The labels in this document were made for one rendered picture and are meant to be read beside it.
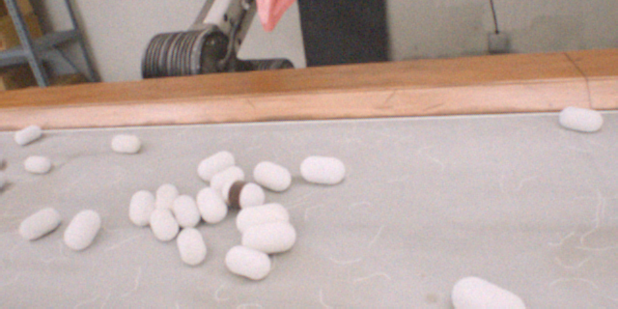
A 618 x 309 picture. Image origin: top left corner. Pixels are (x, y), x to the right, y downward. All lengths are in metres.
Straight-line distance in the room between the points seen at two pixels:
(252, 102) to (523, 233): 0.32
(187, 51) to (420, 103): 0.42
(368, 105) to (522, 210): 0.21
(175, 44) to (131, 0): 2.02
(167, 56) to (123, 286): 0.52
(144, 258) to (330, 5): 2.11
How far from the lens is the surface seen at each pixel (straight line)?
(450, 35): 2.43
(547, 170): 0.40
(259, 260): 0.29
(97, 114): 0.64
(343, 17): 2.38
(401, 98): 0.48
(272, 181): 0.37
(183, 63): 0.76
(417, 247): 0.31
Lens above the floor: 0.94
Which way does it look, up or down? 25 degrees down
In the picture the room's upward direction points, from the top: 10 degrees counter-clockwise
